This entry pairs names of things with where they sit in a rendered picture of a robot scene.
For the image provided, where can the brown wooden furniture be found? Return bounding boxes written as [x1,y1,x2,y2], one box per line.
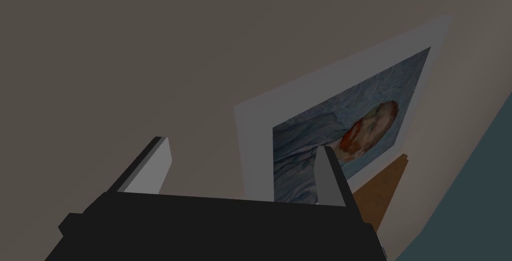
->
[351,153,409,233]

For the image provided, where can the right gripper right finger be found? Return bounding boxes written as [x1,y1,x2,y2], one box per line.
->
[313,145,356,208]

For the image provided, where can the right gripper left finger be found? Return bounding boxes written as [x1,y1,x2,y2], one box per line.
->
[106,135,173,195]

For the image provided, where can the framed portrait painting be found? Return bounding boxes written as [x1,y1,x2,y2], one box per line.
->
[233,13,454,205]

